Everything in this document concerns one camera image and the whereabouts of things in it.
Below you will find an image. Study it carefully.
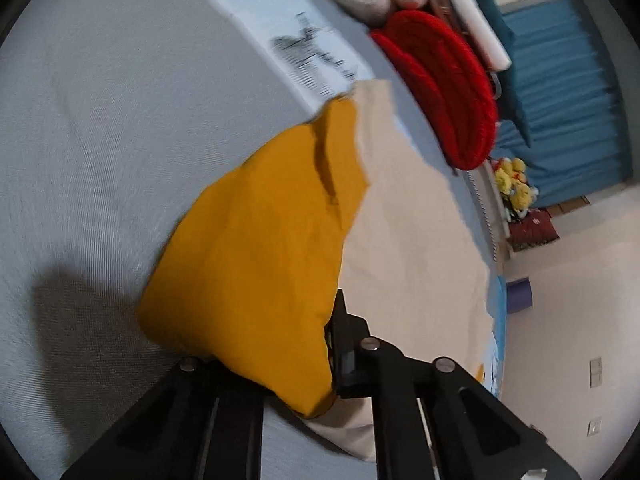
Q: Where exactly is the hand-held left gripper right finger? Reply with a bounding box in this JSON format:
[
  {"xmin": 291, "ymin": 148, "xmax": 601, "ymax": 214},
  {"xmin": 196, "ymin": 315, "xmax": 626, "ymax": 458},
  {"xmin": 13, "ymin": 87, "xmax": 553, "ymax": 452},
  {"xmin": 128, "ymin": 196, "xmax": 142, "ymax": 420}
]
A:
[{"xmin": 325, "ymin": 289, "xmax": 583, "ymax": 480}]

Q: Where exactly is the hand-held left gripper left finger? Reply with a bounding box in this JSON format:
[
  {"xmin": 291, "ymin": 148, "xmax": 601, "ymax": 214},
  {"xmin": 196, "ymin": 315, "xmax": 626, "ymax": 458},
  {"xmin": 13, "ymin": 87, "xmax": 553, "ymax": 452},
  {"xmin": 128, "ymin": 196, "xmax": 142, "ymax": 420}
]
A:
[{"xmin": 60, "ymin": 357, "xmax": 266, "ymax": 480}]

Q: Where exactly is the beige and orange garment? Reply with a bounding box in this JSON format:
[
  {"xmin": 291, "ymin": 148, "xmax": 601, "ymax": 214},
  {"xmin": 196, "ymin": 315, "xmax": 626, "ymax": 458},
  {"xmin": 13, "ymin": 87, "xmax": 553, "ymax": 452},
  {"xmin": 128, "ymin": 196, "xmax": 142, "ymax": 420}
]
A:
[{"xmin": 137, "ymin": 79, "xmax": 493, "ymax": 463}]

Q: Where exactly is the purple rolled mat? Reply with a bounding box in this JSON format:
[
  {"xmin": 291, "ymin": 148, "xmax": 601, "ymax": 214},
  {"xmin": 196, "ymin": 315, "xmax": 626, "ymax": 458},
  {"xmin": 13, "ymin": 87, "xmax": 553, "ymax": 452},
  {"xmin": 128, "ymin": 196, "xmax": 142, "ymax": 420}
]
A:
[{"xmin": 506, "ymin": 277, "xmax": 534, "ymax": 315}]

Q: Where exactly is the dark red bag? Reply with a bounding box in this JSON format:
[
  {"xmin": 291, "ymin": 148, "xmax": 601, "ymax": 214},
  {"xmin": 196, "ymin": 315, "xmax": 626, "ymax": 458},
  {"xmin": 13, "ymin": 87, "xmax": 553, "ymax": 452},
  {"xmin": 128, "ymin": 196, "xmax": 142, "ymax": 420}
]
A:
[{"xmin": 509, "ymin": 209, "xmax": 560, "ymax": 252}]

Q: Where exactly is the red knitted blanket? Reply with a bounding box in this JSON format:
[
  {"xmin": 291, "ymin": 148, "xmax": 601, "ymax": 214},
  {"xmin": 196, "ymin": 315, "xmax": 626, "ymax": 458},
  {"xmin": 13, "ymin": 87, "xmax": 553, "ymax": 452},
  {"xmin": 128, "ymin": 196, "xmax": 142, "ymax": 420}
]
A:
[{"xmin": 370, "ymin": 9, "xmax": 501, "ymax": 171}]

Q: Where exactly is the grey bed mattress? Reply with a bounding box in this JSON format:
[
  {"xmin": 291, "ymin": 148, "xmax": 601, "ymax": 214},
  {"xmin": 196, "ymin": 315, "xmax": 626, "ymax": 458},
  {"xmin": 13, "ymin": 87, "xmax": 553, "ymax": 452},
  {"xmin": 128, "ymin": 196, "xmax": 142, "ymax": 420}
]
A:
[{"xmin": 0, "ymin": 0, "xmax": 506, "ymax": 480}]

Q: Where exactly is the blue curtain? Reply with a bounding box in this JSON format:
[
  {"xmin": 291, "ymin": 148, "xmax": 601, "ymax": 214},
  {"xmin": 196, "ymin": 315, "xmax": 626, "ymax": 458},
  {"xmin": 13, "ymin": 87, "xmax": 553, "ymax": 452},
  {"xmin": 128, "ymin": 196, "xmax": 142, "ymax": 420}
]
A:
[{"xmin": 492, "ymin": 0, "xmax": 631, "ymax": 211}]

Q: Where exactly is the light blue printed sheet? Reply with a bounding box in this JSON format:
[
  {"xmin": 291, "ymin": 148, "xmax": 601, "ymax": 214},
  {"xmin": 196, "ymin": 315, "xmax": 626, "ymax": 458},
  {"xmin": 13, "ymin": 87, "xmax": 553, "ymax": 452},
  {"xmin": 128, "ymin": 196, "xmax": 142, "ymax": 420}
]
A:
[{"xmin": 170, "ymin": 0, "xmax": 508, "ymax": 401}]

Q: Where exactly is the white roll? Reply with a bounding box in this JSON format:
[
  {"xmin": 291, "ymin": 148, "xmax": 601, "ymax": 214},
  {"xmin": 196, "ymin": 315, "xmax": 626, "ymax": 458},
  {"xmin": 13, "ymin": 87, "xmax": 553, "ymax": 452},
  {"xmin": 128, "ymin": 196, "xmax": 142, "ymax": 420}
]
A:
[{"xmin": 432, "ymin": 0, "xmax": 512, "ymax": 72}]

